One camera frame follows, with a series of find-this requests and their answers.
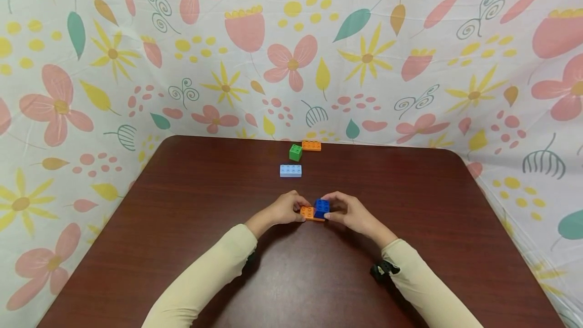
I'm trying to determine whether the person's left hand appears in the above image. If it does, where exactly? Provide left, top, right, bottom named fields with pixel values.
left=255, top=190, right=312, bottom=229

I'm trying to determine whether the person's right hand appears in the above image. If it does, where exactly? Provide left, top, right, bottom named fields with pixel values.
left=321, top=191, right=381, bottom=238

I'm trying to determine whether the person's left forearm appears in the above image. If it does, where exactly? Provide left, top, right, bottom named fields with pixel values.
left=141, top=223, right=260, bottom=328

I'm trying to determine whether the person's right forearm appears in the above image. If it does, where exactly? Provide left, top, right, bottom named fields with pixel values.
left=371, top=229, right=483, bottom=328

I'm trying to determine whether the black wrist band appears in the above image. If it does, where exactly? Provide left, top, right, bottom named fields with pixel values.
left=369, top=260, right=401, bottom=282

